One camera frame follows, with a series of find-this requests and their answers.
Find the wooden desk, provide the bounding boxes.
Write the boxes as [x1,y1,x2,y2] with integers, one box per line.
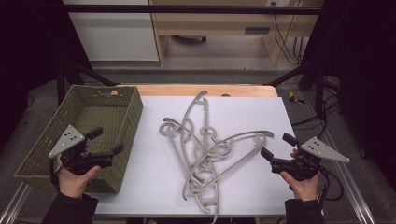
[148,0,325,67]

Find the hanger hook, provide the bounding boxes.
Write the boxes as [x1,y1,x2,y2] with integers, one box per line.
[163,117,219,224]

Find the hand-held gripper cable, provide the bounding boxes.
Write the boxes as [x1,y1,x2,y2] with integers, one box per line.
[49,158,64,189]
[317,165,346,202]

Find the person's left hand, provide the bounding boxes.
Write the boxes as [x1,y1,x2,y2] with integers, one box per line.
[55,155,102,200]

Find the black hanging cables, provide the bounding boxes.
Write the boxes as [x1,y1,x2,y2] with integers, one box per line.
[273,2,305,65]

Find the white cabinet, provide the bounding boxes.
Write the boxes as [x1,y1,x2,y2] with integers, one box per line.
[64,0,160,62]

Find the right hand-held gripper cable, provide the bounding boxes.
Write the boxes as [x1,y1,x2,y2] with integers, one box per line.
[317,165,346,202]

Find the yellow and black tool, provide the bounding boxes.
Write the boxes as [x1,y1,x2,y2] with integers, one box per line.
[288,91,306,105]

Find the black curtain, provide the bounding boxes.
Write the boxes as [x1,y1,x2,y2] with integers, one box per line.
[0,0,73,152]
[302,0,396,189]

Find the black metal stand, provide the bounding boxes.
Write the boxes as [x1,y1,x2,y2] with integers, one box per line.
[266,60,327,117]
[55,58,120,105]

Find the black floor cables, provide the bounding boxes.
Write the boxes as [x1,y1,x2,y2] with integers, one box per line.
[291,77,344,133]

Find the black frame crossbar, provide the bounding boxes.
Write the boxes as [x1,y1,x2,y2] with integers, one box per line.
[62,4,323,15]

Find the aluminium rail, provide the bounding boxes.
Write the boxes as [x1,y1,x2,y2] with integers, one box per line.
[302,92,378,224]
[0,182,33,224]

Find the green woven basket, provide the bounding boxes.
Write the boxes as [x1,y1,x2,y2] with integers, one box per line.
[13,84,144,194]

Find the person's right hand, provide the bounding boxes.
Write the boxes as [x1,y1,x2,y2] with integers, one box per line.
[279,171,320,202]

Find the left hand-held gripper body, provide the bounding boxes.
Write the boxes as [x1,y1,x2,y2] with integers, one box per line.
[48,124,115,176]

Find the left hand-held gripper cable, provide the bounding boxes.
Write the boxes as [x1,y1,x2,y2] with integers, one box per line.
[49,158,64,189]

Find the grey plastic clothes hanger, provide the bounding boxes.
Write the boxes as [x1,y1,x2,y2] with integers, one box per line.
[159,90,220,218]
[181,127,275,202]

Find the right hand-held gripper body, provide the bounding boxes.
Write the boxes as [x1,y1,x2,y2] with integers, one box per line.
[270,136,350,182]

